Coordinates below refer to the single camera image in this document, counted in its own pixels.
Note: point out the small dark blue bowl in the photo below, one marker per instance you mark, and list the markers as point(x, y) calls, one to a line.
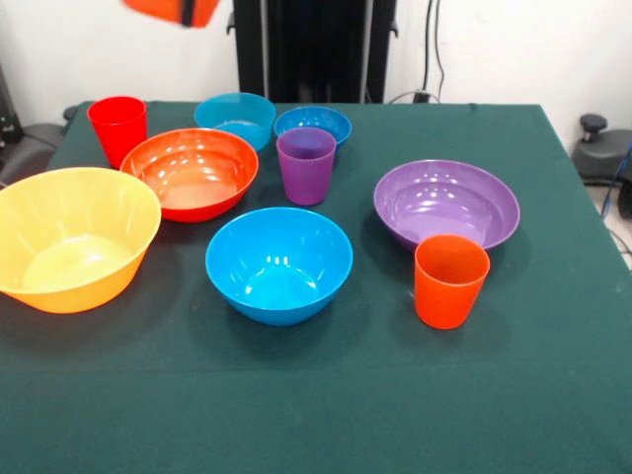
point(316, 118)

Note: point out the orange cup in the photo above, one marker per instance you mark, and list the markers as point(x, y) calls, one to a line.
point(447, 301)

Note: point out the small orange bowl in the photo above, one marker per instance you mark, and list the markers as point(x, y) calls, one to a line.
point(158, 10)

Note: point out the wide orange bowl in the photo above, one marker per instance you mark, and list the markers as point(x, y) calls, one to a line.
point(192, 182)

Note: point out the black equipment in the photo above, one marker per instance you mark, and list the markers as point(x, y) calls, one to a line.
point(7, 123)

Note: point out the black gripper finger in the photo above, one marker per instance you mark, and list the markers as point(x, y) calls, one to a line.
point(188, 12)

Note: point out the teal bowl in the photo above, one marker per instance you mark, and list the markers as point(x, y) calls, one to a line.
point(232, 111)

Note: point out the red cup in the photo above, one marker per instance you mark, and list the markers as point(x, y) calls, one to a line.
point(118, 133)

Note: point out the dark green tablecloth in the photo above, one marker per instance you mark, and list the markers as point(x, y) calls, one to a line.
point(345, 395)

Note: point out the yellow bowl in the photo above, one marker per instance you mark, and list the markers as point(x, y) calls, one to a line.
point(74, 257)

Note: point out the purple cup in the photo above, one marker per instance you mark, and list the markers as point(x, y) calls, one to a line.
point(306, 178)

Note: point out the wide purple bowl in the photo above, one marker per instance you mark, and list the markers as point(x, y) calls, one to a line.
point(444, 207)

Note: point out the large blue bowl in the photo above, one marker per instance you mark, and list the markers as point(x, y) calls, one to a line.
point(279, 286)

